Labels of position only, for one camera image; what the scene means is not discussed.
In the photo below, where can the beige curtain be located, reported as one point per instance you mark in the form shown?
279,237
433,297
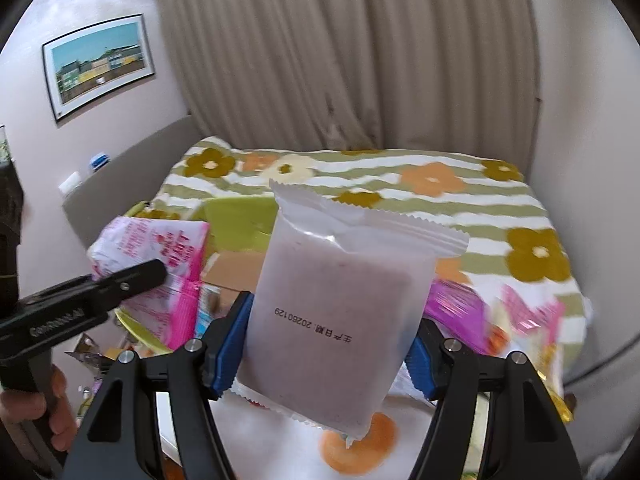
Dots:
325,60

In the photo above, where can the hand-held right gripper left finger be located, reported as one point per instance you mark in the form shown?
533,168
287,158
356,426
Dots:
235,345

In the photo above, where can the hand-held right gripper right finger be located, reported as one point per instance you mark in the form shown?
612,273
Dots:
420,367

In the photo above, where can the gold snack packet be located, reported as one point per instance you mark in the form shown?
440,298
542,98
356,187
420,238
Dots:
555,385

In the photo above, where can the floral striped blanket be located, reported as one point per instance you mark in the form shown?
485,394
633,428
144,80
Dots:
450,210

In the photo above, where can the yellow-green tray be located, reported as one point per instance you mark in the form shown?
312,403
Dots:
142,337

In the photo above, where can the magenta snack packet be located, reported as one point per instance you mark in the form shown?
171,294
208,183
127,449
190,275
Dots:
455,310

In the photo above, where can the framed landscape picture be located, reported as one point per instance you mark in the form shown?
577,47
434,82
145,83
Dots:
100,65

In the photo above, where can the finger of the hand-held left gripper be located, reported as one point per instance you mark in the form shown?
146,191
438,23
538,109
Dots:
135,277

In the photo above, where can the pile of assorted snacks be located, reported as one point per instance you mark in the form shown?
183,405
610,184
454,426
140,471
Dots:
207,310

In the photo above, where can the translucent white snack packet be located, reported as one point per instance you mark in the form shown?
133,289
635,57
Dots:
340,310

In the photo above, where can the person's left hand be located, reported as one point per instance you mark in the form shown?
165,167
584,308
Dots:
62,405

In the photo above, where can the blue and white object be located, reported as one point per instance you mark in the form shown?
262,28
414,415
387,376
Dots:
100,161

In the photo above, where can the grey headboard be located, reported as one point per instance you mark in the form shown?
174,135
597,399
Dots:
130,170

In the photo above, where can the pink white snack packet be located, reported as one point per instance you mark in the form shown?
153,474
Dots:
150,240

